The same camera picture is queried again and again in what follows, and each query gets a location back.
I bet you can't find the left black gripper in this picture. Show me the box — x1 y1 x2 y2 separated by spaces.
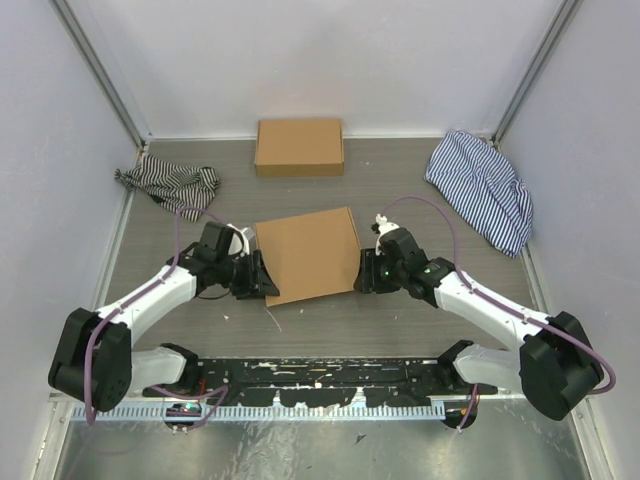
217 249 281 301

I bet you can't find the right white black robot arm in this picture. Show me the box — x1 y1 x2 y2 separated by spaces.
354 216 605 421

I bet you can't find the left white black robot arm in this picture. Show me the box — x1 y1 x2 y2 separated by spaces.
48 221 280 420

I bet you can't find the folded brown cardboard box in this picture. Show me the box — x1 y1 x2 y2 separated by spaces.
254 118 345 178

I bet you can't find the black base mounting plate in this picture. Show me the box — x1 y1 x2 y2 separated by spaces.
164 358 473 408

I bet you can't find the black white striped cloth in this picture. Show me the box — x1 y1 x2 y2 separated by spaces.
114 153 221 223

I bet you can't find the blue white striped cloth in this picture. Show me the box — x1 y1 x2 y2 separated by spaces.
425 130 534 258

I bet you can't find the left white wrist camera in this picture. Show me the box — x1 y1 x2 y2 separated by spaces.
227 223 255 257

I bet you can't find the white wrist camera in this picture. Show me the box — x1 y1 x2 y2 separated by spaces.
371 214 399 244
227 223 255 257

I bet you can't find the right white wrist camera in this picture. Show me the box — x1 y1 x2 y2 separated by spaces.
371 214 399 244

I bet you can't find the left aluminium corner post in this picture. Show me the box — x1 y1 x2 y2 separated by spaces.
50 0 147 148

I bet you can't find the aluminium corner post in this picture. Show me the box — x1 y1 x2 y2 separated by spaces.
50 0 147 148
491 0 583 145

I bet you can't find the grey slotted cable duct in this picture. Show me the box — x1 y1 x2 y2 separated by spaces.
97 401 446 421

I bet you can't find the aluminium rail front bar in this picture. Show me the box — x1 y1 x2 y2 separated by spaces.
48 389 143 401

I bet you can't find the right aluminium corner post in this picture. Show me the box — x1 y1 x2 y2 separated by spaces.
491 0 583 145

